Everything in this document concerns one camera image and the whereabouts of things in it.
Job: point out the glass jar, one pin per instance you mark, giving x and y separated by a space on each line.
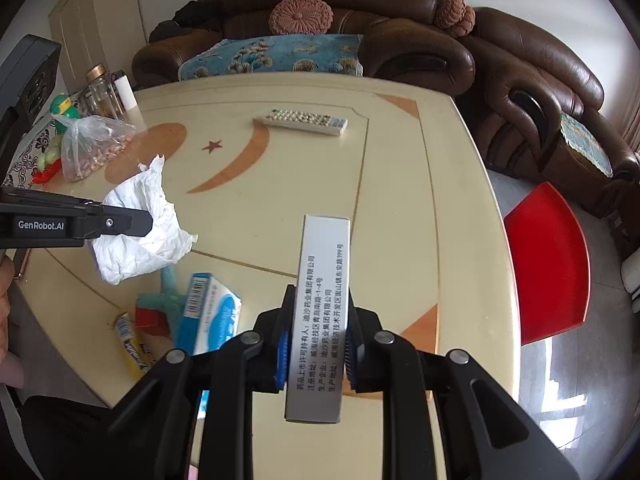
105 95

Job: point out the person's dark pants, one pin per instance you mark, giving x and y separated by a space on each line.
65 440

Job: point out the white bottle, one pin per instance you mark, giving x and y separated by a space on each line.
125 92

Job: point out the clear plastic bag of peanuts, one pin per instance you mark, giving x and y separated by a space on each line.
90 150

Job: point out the cream wooden table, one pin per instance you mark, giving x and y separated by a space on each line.
310 175

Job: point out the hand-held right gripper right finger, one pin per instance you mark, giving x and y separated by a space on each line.
352 360

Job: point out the white plastic container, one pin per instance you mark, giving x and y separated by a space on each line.
631 280

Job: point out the brown leather armchair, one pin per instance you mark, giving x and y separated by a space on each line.
530 60

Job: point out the small red box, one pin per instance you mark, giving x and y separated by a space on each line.
150 321

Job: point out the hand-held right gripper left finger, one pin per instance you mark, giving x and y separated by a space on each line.
282 355

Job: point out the white remote control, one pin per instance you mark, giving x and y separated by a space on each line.
300 120

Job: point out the green fruit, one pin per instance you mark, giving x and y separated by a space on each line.
51 156

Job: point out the white tissue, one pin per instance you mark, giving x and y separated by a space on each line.
145 255

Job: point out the teal plastic item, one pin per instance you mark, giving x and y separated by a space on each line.
167 302

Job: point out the round pink knitted cushion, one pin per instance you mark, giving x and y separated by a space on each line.
300 15

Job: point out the red plastic stool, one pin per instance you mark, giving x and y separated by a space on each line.
550 260

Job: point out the pink-cased phone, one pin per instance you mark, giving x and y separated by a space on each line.
22 260

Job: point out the white printed medicine box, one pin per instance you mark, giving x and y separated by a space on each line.
320 260

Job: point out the black and white patterned cloth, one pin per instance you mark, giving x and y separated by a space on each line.
25 155

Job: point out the cream cabinet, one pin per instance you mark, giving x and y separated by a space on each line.
95 20

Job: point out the blue armchair cloth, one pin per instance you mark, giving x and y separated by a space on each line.
585 142

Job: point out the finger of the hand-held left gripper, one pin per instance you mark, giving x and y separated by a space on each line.
125 222

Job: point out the pink knotted cushion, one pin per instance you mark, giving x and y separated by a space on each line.
452 10

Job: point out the brown leather sofa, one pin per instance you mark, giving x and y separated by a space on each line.
350 0

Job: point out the yellow wrapper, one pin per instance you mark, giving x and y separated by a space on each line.
132 345

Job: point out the person's left hand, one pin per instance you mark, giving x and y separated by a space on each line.
4 285

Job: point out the blue floral sofa cloth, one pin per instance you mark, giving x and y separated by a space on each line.
270 55

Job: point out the green toy bottle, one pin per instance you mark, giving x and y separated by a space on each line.
62 106

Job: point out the blue medicine box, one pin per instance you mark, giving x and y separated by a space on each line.
215 310

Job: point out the dark clothing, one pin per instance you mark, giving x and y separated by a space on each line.
195 15

